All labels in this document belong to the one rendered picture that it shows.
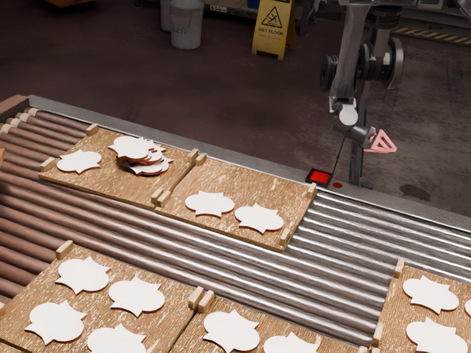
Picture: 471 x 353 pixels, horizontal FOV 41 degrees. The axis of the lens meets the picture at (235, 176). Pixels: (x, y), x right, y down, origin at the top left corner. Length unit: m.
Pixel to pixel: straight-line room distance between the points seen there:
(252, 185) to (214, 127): 2.31
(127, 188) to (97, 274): 0.42
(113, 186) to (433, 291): 0.99
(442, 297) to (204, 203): 0.73
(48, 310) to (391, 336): 0.82
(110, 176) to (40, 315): 0.63
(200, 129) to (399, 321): 2.87
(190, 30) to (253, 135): 1.58
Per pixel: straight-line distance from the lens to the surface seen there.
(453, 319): 1.70
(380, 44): 2.48
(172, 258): 1.74
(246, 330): 1.52
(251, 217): 1.86
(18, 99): 2.53
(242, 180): 2.04
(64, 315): 1.56
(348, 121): 1.91
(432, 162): 4.31
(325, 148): 4.21
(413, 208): 2.10
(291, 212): 1.92
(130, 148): 2.06
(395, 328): 1.62
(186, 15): 5.48
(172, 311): 1.57
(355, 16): 1.85
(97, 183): 2.01
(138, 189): 1.98
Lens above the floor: 2.04
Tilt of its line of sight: 33 degrees down
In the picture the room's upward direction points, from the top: 5 degrees clockwise
